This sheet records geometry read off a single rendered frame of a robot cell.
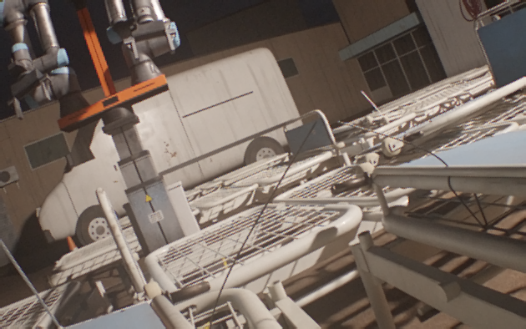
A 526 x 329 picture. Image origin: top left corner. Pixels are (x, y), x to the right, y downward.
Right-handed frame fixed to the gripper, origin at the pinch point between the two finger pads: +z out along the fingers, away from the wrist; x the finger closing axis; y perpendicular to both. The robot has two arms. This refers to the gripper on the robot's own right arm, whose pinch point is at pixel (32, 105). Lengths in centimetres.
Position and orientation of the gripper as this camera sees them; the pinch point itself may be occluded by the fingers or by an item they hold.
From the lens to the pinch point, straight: 186.8
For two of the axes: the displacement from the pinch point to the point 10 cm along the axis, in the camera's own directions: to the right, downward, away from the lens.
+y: 2.0, 3.0, 9.3
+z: 4.5, 8.2, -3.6
